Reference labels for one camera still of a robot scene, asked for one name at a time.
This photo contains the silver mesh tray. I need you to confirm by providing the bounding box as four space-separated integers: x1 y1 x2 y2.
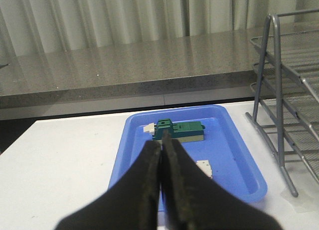
246 102 319 195
252 63 319 139
249 30 319 101

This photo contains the white circuit breaker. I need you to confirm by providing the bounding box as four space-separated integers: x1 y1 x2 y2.
196 160 213 179

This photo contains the green electrical module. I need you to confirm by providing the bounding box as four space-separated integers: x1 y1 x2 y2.
143 119 205 143

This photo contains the blue plastic tray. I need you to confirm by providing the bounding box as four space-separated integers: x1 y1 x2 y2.
109 105 267 203

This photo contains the dark stone counter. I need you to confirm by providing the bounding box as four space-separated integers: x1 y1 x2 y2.
0 27 263 109

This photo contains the white curtain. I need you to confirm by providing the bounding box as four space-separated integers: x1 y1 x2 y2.
0 0 319 58

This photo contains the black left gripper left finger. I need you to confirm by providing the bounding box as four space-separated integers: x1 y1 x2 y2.
56 141 161 230

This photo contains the clear tape patch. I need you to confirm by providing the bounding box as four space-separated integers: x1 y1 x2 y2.
280 189 319 214

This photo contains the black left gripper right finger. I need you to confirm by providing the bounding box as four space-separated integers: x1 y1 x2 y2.
161 131 282 230

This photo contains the grey metal rack frame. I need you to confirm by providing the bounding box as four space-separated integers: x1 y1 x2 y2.
246 8 319 197

